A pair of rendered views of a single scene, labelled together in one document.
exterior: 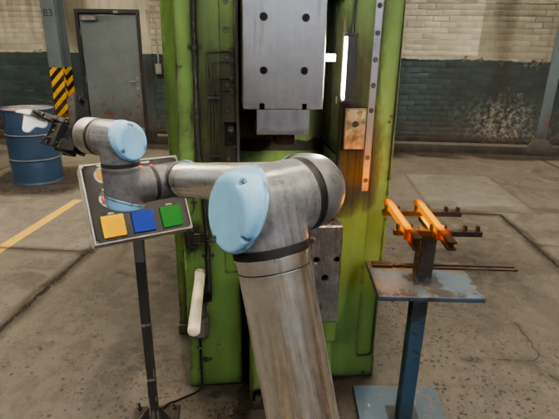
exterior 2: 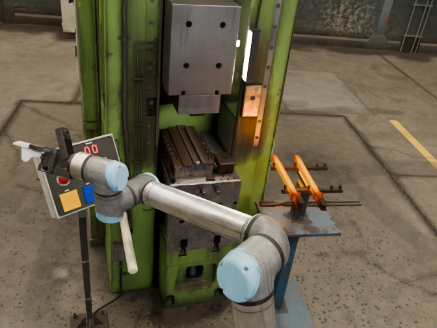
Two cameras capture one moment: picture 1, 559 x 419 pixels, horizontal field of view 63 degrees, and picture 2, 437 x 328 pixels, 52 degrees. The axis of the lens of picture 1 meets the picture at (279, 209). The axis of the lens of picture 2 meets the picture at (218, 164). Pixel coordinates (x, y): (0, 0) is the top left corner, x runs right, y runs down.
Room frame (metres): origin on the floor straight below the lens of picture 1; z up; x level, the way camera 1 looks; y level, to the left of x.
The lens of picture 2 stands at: (-0.15, 0.32, 2.16)
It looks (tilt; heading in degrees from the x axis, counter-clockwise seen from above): 31 degrees down; 346
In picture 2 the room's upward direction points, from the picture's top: 7 degrees clockwise
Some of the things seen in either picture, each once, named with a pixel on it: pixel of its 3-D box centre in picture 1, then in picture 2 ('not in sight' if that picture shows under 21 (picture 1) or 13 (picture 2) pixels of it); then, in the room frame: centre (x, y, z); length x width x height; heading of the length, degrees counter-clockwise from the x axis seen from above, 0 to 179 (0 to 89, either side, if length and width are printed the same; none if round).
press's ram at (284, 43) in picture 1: (288, 52); (201, 38); (1.95, -0.03, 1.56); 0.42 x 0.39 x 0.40; 7
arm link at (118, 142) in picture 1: (116, 140); (106, 174); (1.07, 0.39, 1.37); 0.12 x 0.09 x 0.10; 59
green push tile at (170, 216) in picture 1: (170, 216); not in sight; (1.53, 0.39, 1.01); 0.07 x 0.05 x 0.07; 122
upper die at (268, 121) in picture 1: (277, 115); (188, 87); (1.95, 0.02, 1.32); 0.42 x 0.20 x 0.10; 7
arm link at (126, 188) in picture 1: (127, 185); (111, 202); (1.07, 0.37, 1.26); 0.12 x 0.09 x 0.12; 130
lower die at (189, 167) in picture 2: not in sight; (184, 149); (1.95, 0.02, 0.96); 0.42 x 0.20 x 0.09; 7
